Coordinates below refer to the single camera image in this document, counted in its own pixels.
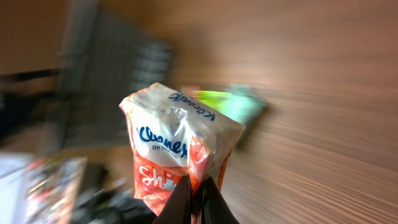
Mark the red Kleenex tissue pack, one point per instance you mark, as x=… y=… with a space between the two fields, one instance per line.
x=172 y=135

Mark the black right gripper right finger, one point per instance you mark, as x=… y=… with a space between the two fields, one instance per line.
x=214 y=209

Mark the mint green wipes pack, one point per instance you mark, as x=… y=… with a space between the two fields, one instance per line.
x=246 y=108

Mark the green snack bag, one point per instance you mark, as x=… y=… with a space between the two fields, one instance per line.
x=215 y=99

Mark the grey plastic mesh basket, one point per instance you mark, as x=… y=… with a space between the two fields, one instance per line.
x=104 y=58

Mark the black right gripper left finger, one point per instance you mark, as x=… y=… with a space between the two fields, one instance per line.
x=177 y=210

